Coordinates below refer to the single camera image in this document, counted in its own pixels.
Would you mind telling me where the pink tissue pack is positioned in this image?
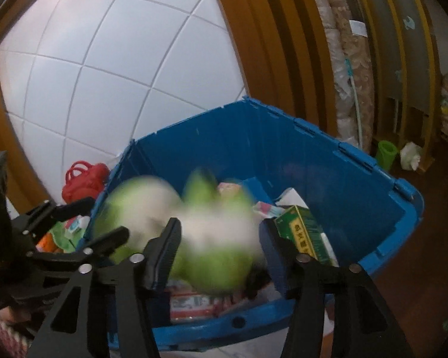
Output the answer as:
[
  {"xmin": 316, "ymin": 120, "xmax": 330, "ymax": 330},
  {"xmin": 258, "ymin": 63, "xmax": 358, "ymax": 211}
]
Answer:
[{"xmin": 166, "ymin": 280, "xmax": 246, "ymax": 324}]

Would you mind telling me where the small green frog plush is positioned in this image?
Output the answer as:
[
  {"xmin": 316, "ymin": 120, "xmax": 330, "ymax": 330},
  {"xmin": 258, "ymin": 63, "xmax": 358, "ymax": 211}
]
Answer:
[{"xmin": 92, "ymin": 170, "xmax": 265, "ymax": 294}]

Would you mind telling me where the green medicine box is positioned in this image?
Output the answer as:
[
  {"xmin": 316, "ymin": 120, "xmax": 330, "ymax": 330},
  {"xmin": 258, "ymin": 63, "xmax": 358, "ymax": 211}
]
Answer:
[{"xmin": 274, "ymin": 205, "xmax": 339, "ymax": 267}]

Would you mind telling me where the rolled patterned carpet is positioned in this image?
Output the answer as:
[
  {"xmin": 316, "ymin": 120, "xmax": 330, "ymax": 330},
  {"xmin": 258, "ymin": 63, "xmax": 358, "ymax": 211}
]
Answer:
[{"xmin": 315, "ymin": 0, "xmax": 375, "ymax": 153}]

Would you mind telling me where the green plastic cup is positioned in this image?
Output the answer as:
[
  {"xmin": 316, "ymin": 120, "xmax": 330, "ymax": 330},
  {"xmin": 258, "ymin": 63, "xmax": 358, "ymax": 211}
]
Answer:
[{"xmin": 375, "ymin": 141, "xmax": 398, "ymax": 172}]

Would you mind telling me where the blue plastic storage crate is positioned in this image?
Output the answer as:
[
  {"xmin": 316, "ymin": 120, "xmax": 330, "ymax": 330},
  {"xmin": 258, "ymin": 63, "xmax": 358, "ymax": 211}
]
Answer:
[{"xmin": 76, "ymin": 95, "xmax": 425, "ymax": 352}]

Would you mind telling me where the red handbag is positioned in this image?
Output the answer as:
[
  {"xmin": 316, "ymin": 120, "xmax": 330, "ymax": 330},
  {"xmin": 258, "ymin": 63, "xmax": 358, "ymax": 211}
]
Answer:
[{"xmin": 61, "ymin": 161, "xmax": 111, "ymax": 204}]

